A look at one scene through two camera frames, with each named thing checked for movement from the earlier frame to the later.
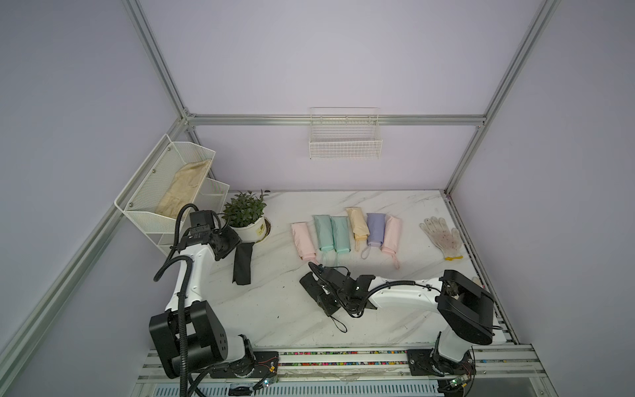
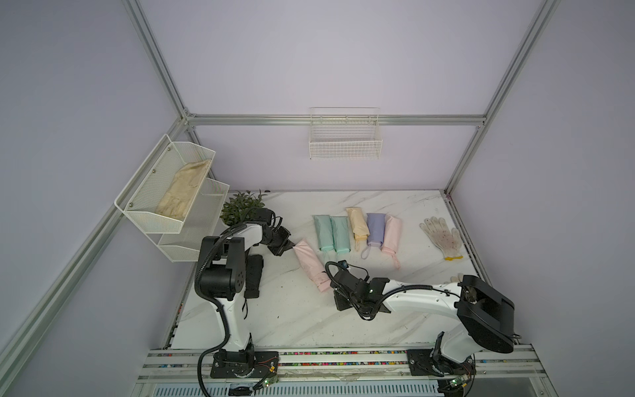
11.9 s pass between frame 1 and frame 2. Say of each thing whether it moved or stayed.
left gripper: moved
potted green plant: stayed
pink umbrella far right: stayed
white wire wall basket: stayed
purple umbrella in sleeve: stayed
